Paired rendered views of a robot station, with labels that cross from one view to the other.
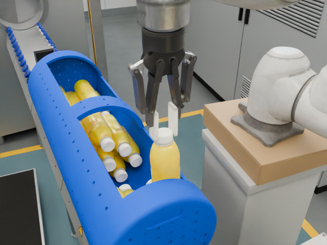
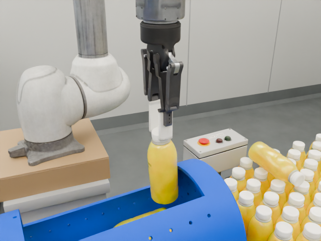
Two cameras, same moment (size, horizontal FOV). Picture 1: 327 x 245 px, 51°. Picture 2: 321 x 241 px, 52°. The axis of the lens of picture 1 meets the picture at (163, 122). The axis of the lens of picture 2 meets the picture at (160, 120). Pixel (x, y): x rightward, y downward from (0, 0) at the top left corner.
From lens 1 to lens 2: 0.86 m
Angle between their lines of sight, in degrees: 76
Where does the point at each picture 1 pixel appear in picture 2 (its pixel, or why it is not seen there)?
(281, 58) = (49, 73)
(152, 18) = (183, 7)
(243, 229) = not seen: hidden behind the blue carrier
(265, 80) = (53, 98)
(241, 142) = (71, 163)
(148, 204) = (214, 174)
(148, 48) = (176, 40)
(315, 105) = (99, 90)
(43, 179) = not seen: outside the picture
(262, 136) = (73, 148)
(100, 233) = (228, 231)
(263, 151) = (90, 153)
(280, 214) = not seen: hidden behind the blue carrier
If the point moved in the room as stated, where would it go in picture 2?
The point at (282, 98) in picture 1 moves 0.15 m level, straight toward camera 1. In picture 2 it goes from (74, 103) to (115, 110)
